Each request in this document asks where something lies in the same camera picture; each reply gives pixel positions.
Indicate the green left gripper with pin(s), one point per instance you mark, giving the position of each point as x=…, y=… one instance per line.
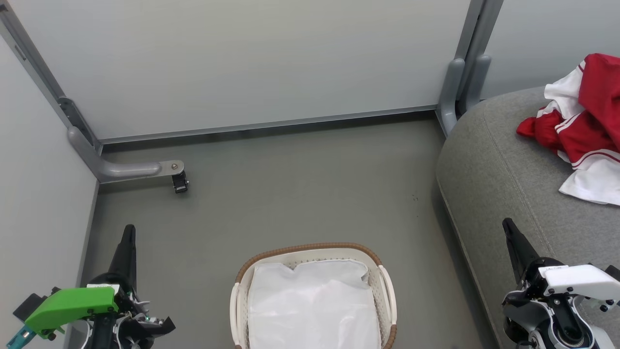
x=72, y=305

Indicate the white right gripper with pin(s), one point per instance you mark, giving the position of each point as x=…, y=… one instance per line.
x=576, y=280

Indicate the red white striped garment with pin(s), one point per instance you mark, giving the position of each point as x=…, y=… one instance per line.
x=586, y=145

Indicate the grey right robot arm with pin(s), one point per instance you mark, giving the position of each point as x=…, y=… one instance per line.
x=557, y=320

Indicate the white basket with brown rim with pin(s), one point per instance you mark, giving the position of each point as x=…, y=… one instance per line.
x=387, y=300

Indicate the white basket liner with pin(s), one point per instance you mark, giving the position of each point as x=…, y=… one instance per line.
x=312, y=305

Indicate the grey fabric sofa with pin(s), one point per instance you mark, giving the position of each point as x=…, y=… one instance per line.
x=499, y=165

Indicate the black caster wheel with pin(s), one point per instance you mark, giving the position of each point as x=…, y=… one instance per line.
x=180, y=183

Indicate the grey partition foot bracket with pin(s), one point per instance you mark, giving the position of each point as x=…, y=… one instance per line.
x=126, y=169

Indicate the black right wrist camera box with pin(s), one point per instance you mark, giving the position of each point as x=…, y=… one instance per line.
x=614, y=273

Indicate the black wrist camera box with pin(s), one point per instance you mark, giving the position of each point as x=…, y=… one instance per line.
x=29, y=305
x=614, y=273

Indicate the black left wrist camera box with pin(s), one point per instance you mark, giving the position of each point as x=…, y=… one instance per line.
x=29, y=305

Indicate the grey partition post with feet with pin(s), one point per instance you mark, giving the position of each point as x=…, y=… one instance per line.
x=467, y=72

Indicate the grey partition bottom rail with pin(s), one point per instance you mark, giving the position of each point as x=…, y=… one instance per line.
x=271, y=125

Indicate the grey partition corner post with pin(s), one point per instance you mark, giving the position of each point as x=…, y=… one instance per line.
x=34, y=63

